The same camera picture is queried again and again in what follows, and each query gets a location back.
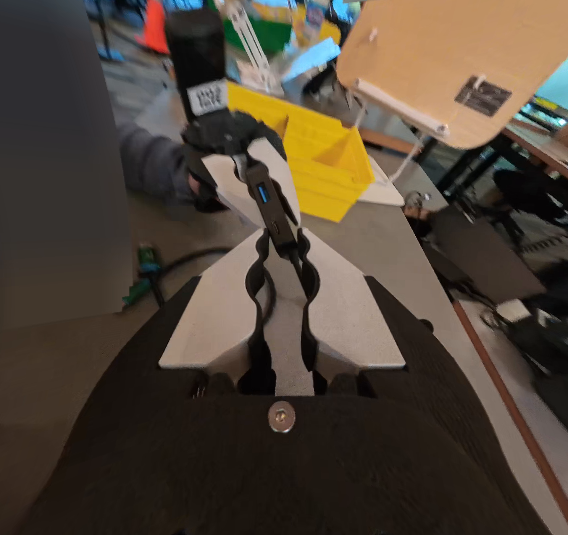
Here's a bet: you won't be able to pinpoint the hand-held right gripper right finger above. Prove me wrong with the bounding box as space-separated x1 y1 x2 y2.
300 228 407 372

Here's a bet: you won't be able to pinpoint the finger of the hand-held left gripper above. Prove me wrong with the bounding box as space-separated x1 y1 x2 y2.
246 137 303 227
201 153 268 230

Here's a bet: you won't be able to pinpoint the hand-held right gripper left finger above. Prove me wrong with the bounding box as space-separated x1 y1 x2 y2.
158 228 270 372

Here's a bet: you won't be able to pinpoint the dark grey port hub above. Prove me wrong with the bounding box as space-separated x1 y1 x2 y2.
243 162 299 260

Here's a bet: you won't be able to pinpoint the braided hdmi cable blue plugs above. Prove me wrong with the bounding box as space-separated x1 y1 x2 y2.
122 242 278 325

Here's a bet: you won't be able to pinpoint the person's left forearm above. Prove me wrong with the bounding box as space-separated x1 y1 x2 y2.
116 122 198 205

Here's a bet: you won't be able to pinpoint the large yellow plastic bin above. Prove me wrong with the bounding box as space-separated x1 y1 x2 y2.
225 80 375 223

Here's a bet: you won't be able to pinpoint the orange traffic cone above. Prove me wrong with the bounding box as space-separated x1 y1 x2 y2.
135 0 171 54

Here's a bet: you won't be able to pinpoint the white board stand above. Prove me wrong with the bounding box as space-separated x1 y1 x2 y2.
353 78 450 207

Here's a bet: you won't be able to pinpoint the light wooden board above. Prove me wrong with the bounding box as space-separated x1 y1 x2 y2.
336 0 568 151

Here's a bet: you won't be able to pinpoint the black chair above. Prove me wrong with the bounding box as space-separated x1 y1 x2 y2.
493 169 568 252

